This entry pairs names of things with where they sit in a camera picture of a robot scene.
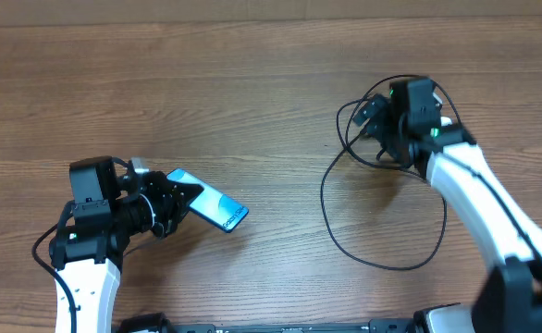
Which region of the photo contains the blue Galaxy smartphone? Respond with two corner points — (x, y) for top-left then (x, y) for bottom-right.
(166, 168), (249, 233)

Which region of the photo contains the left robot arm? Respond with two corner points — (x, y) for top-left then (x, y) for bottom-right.
(49, 156), (203, 332)

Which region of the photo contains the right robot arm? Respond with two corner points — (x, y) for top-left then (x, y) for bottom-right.
(351, 75), (542, 332)

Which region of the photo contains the white power strip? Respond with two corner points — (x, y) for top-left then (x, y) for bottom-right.
(432, 92), (452, 127)

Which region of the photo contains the brown cardboard backdrop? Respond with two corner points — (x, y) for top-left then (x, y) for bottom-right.
(0, 0), (542, 27)

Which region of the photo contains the black charging cable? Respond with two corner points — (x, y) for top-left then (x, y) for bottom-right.
(319, 73), (462, 272)

